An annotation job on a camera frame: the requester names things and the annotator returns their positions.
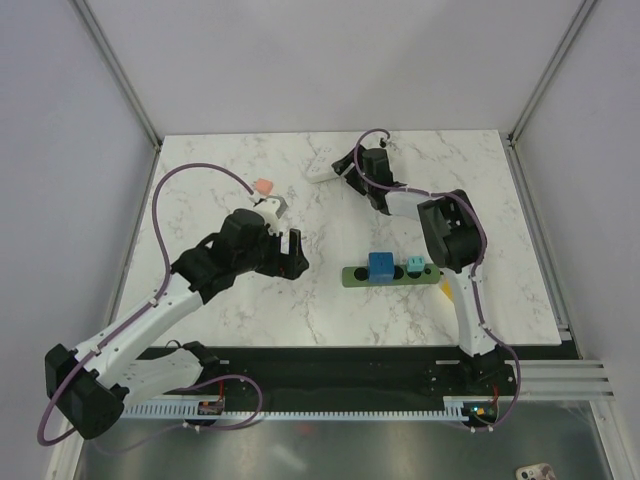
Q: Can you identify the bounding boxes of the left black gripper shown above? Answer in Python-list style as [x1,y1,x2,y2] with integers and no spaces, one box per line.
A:
[235,225,308,281]

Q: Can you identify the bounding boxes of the green power strip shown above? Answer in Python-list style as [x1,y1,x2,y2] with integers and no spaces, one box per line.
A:
[341,264,444,288]

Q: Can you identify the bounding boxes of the blue cube socket adapter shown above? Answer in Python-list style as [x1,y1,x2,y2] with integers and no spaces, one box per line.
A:
[367,252,395,284]

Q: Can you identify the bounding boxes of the teal plug adapter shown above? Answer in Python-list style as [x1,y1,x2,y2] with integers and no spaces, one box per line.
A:
[406,256,426,276]

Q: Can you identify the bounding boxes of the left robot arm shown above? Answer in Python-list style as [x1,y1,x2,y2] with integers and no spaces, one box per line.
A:
[44,209,309,440]

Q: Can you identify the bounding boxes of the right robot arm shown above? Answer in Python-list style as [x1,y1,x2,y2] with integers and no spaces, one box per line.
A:
[331,146,503,394]

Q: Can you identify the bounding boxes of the pink plug adapter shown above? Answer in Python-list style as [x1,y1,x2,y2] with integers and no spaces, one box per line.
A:
[254,178,274,196]

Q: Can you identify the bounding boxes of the white triangular power strip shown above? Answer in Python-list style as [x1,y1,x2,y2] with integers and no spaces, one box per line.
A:
[305,147,339,184]

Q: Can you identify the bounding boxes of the yellow cube socket adapter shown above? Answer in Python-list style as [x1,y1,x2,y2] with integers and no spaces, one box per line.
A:
[440,281,454,302]

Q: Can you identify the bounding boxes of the smartphone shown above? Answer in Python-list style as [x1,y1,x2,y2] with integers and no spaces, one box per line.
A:
[515,463,557,480]

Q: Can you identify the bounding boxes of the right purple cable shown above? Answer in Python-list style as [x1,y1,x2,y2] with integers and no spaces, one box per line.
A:
[352,129,522,431]

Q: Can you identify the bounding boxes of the purple cable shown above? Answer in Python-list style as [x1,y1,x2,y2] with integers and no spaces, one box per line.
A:
[38,163,265,454]
[352,129,522,431]

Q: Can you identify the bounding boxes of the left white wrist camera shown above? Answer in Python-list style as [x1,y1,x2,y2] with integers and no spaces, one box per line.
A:
[253,195,288,235]

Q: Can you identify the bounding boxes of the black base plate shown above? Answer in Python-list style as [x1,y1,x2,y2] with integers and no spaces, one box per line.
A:
[134,343,519,416]

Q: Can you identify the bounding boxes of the white slotted cable duct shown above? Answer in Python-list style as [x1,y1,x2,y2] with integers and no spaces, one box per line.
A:
[122,396,498,421]

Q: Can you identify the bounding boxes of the right aluminium frame post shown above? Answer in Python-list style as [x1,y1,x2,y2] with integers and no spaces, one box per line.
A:
[504,0,600,148]

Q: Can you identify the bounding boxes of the aluminium frame post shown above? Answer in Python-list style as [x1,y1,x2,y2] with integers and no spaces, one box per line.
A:
[504,0,600,148]
[69,0,163,153]

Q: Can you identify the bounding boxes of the left aluminium frame post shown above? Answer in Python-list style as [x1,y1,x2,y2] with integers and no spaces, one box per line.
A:
[69,0,163,153]

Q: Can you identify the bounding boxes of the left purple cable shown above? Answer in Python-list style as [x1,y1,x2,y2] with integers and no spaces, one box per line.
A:
[38,163,265,454]

